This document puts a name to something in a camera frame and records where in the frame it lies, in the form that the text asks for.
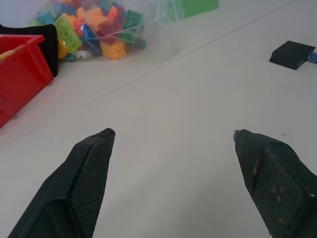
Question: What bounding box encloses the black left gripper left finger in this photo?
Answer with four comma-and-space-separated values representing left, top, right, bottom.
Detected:
7, 127, 116, 238

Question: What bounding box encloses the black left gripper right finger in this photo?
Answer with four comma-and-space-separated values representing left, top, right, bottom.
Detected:
232, 129, 317, 238

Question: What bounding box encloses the black block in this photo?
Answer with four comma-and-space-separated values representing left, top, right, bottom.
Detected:
269, 40, 317, 70

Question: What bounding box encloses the red plastic storage bin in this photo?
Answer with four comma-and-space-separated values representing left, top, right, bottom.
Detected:
0, 34, 54, 128

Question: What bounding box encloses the black storage bin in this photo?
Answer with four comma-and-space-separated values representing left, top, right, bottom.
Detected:
0, 24, 59, 77

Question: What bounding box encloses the clear bag of toy bricks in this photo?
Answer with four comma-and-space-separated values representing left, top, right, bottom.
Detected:
26, 0, 185, 62

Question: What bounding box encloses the green plastic box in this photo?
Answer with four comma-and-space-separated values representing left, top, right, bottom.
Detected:
166, 0, 220, 19

